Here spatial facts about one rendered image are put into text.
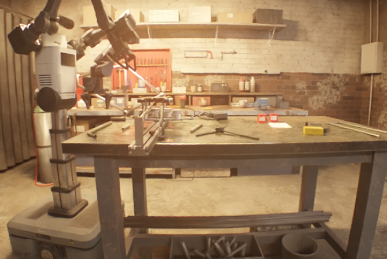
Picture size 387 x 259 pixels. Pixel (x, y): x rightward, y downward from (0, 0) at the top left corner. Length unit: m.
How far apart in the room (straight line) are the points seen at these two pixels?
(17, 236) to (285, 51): 3.64
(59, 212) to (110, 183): 0.77
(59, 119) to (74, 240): 0.72
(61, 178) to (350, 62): 4.05
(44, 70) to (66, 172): 0.65
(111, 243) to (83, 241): 0.37
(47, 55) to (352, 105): 4.04
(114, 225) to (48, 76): 0.92
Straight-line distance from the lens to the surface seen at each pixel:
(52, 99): 1.51
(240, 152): 0.87
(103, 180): 1.02
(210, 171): 2.79
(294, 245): 1.61
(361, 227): 1.37
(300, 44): 3.78
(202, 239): 1.44
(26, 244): 1.81
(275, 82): 3.57
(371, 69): 4.02
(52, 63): 1.50
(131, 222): 1.58
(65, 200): 1.70
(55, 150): 1.63
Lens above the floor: 1.09
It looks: 7 degrees down
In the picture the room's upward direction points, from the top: straight up
